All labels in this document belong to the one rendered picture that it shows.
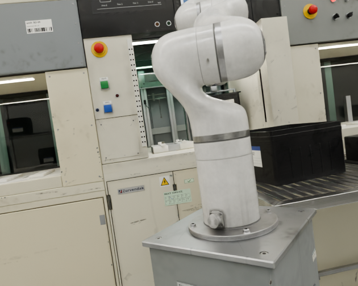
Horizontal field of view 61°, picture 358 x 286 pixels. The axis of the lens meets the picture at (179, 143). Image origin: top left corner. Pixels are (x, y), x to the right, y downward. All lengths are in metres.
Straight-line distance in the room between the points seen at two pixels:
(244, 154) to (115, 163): 0.81
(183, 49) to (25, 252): 1.11
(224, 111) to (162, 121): 1.65
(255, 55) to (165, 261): 0.44
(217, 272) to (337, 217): 1.15
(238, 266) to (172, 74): 0.37
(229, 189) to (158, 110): 1.67
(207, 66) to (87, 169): 0.86
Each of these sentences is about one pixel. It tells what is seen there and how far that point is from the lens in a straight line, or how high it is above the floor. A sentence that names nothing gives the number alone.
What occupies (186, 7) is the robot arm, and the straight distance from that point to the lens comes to 1.03.
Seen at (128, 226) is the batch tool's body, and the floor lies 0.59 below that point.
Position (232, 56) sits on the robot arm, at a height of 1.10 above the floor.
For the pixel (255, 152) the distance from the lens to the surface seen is 1.06.
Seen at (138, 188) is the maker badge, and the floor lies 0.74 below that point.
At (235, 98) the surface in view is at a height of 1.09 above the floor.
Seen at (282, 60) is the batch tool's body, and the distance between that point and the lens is 1.46.
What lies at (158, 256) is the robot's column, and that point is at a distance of 0.66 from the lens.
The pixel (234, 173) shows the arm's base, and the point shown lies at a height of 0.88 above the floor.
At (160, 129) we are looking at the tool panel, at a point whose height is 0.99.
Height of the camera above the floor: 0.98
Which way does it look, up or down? 3 degrees down
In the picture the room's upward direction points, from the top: 8 degrees counter-clockwise
